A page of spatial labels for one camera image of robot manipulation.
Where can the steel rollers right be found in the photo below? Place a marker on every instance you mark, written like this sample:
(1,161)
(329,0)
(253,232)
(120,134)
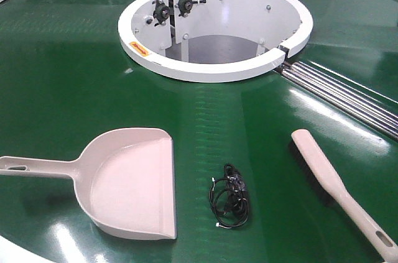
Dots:
(350,100)

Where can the pink plastic dustpan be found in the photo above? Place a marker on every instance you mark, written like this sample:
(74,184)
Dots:
(123,180)

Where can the black bearing block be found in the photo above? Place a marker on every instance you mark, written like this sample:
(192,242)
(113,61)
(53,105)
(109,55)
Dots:
(185,6)
(161,12)

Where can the left black bearing block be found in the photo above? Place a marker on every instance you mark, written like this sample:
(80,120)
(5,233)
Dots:
(161,12)

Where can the right black bearing block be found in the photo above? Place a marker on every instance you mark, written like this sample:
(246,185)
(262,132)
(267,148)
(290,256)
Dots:
(185,6)

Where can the beige hand broom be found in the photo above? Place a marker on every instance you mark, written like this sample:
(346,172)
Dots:
(321,173)

